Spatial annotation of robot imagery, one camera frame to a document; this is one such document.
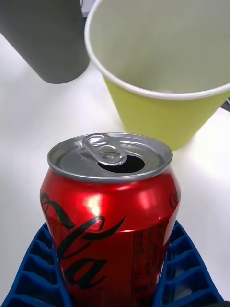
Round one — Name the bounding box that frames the red drink can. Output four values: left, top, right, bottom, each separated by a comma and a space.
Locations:
39, 132, 182, 307

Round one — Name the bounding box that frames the yellow-green plastic waste bin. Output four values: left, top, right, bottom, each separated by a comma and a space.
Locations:
84, 0, 230, 152

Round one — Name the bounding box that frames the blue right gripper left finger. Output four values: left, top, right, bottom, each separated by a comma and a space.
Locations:
0, 222, 74, 307

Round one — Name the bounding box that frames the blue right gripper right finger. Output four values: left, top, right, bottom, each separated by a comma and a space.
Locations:
152, 220, 225, 307

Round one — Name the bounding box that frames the grey plastic waste bin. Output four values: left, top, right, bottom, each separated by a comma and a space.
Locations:
0, 0, 91, 85

